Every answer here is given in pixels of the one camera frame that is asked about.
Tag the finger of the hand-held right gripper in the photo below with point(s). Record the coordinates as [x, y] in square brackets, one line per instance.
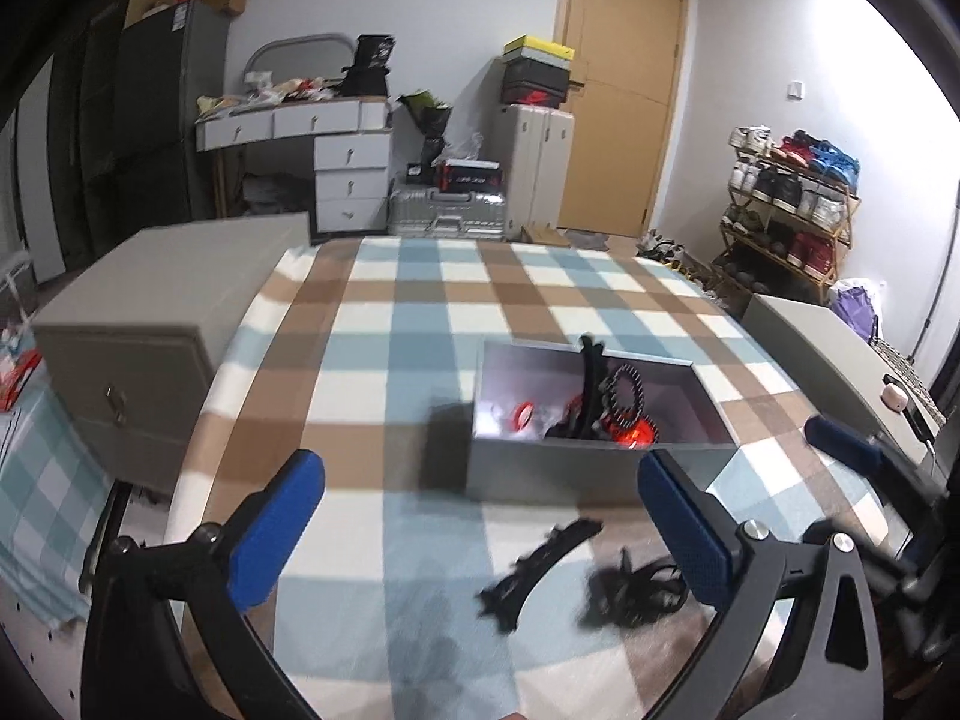
[913, 556]
[844, 442]

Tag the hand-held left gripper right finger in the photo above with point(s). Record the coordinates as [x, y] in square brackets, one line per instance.
[686, 532]

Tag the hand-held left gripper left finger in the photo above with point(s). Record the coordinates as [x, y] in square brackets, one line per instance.
[277, 532]

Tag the black toothed headband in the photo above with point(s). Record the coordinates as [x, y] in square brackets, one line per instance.
[540, 568]

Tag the grey storage box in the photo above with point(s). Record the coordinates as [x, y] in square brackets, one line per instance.
[540, 469]

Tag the small red hair clip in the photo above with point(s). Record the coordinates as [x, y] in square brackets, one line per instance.
[523, 414]

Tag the pink round case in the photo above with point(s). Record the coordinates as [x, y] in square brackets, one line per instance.
[892, 394]

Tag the black phone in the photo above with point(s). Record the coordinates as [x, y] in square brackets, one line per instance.
[913, 409]

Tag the purple bag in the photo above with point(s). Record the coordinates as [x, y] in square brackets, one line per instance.
[855, 311]

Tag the black hair clip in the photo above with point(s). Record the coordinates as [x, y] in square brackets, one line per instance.
[564, 427]

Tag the black plain headband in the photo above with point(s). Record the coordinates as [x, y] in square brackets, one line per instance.
[592, 382]

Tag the grey nightstand with drawers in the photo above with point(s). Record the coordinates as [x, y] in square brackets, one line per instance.
[165, 360]

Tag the wooden shoe rack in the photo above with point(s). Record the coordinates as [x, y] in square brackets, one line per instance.
[853, 210]

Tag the checked blue white cloth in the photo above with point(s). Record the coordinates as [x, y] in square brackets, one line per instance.
[37, 487]

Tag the checked blue brown blanket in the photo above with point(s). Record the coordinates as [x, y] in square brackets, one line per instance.
[420, 315]

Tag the shoe rack with shoes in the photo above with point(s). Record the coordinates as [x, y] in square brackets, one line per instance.
[780, 187]

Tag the scattered slippers pile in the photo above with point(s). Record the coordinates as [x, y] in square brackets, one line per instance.
[664, 247]

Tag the brown cardboard floor box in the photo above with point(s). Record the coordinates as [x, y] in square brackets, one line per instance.
[544, 234]

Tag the grey clothes heap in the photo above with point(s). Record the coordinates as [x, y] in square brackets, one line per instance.
[266, 191]

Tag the silver suitcase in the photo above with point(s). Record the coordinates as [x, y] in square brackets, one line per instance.
[450, 214]

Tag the white desk with drawers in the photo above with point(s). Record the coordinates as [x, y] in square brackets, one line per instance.
[349, 157]

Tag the small black box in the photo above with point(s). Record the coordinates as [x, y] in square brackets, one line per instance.
[418, 172]

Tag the white upright suitcase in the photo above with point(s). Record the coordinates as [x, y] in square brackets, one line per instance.
[525, 165]

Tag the black shoe box red stripe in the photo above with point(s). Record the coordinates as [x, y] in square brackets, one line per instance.
[471, 175]

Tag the wooden door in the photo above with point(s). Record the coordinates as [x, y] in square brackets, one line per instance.
[622, 90]

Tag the clear plastic bag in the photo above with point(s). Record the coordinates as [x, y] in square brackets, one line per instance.
[469, 146]

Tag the dark wrapped bouquet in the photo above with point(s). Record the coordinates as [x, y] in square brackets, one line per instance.
[427, 116]

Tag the desk clutter pile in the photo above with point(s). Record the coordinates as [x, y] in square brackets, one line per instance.
[262, 90]

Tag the black wardrobe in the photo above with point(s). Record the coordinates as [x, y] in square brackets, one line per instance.
[82, 127]

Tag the dark grey refrigerator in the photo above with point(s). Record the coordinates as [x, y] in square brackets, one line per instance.
[165, 90]

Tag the black bag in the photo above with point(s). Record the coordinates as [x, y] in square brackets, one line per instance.
[371, 64]

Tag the dark grey shoe box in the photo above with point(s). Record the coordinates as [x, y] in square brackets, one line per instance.
[534, 73]

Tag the yellow lid shoe box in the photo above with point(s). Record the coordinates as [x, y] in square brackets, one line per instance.
[540, 51]

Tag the white wall switch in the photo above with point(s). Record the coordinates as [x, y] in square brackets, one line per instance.
[795, 88]

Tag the grey metal arched frame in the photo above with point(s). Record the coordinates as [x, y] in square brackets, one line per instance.
[300, 37]

